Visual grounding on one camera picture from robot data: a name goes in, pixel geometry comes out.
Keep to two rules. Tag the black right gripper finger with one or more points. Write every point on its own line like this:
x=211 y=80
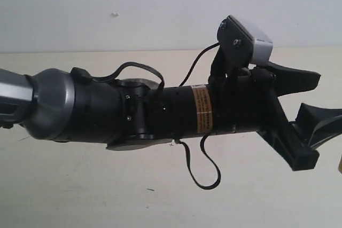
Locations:
x=288 y=80

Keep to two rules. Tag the round stainless steel plate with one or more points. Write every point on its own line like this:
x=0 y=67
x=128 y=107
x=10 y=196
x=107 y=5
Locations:
x=130 y=145

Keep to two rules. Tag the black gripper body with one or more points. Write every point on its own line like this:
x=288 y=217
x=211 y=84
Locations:
x=248 y=103

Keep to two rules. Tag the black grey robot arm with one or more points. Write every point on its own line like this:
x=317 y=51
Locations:
x=134 y=113

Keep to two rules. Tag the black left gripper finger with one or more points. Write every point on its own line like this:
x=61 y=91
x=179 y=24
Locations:
x=315 y=126

